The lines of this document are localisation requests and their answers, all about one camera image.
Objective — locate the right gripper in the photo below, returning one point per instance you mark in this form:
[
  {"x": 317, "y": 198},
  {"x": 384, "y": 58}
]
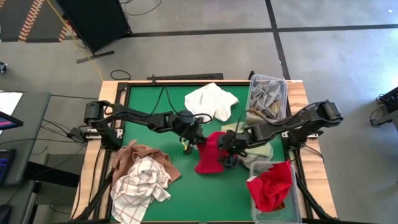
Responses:
[{"x": 236, "y": 143}]

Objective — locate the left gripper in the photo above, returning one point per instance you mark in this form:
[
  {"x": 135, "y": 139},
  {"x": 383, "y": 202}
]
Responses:
[{"x": 192, "y": 133}]

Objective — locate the light green towel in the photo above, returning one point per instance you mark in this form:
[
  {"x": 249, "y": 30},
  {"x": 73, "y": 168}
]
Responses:
[{"x": 261, "y": 152}]

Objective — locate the plain white towel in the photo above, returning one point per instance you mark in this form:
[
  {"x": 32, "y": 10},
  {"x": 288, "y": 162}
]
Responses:
[{"x": 208, "y": 99}]

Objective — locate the dusty pink towel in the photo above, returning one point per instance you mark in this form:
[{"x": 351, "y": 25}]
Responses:
[{"x": 130, "y": 152}]

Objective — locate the white plaid towel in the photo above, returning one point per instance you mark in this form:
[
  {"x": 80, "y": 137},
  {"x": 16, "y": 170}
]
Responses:
[{"x": 136, "y": 189}]

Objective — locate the grey towel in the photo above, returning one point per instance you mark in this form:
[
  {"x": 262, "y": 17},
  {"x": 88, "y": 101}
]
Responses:
[{"x": 265, "y": 96}]

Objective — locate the clear plastic bin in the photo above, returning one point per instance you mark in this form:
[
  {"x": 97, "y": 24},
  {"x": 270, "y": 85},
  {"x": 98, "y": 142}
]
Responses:
[
  {"x": 252, "y": 84},
  {"x": 292, "y": 214}
]

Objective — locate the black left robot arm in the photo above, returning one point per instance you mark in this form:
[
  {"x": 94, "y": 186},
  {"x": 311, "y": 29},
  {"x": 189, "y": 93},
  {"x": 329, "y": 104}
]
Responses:
[{"x": 140, "y": 116}]

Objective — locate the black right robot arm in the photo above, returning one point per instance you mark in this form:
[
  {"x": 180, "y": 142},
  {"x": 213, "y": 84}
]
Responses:
[{"x": 298, "y": 123}]

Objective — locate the green table mat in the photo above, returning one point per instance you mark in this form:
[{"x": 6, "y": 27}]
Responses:
[{"x": 202, "y": 199}]

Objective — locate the black bar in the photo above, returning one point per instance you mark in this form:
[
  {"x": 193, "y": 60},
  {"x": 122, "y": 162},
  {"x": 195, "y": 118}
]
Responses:
[{"x": 186, "y": 76}]

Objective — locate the wooden table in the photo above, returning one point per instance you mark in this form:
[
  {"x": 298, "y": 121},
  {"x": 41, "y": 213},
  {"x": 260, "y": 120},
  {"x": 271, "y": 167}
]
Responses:
[{"x": 298, "y": 93}]

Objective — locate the black partition panel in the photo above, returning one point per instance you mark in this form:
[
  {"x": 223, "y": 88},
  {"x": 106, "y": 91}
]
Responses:
[{"x": 93, "y": 21}]

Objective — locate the grey desk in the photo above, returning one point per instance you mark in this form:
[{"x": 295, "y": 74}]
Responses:
[{"x": 31, "y": 124}]

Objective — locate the black equipment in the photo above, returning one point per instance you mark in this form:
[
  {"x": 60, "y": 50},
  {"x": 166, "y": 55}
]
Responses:
[{"x": 388, "y": 105}]

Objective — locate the computer monitor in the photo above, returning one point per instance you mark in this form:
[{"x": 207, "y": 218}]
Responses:
[{"x": 9, "y": 121}]

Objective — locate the black control device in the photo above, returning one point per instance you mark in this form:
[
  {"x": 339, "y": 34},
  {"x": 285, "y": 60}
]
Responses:
[{"x": 6, "y": 165}]

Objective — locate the small caster wheel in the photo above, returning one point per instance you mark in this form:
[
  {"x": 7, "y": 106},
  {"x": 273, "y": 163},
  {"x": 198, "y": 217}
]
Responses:
[{"x": 3, "y": 68}]

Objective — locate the black table frame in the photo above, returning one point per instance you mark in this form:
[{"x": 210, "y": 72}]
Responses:
[{"x": 122, "y": 86}]

